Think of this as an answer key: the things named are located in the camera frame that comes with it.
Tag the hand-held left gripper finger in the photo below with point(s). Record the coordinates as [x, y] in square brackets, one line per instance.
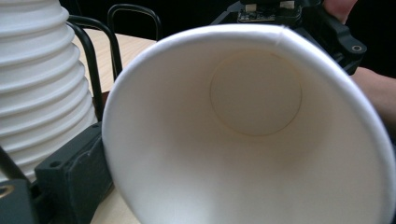
[74, 174]

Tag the stack of white paper cups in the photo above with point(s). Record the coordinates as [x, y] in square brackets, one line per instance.
[37, 93]

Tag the single white paper cup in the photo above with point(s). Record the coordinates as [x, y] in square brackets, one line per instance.
[249, 174]

